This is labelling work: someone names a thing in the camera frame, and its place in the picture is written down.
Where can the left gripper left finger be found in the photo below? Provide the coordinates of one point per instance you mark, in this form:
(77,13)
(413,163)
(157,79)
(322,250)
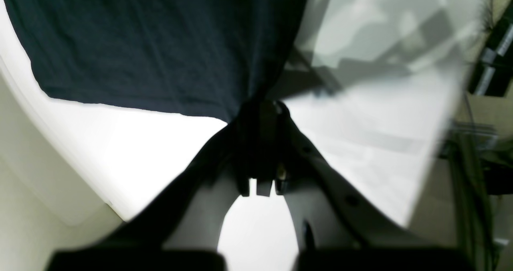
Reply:
(188,214)

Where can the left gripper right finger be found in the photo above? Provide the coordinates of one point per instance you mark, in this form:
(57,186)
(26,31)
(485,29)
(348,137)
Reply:
(328,212)

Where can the black T-shirt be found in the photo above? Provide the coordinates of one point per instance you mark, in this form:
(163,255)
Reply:
(192,57)

